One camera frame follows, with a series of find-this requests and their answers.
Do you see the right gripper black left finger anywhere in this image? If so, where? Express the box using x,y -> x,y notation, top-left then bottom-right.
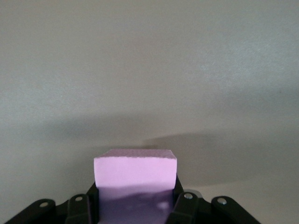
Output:
4,182 -> 100,224

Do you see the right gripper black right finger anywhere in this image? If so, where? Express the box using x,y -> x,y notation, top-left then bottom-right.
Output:
166,174 -> 260,224

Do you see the pink foam cube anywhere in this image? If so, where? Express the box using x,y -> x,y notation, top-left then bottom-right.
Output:
93,148 -> 178,224

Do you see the brown table cover mat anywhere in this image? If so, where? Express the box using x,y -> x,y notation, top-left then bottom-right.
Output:
0,0 -> 299,224

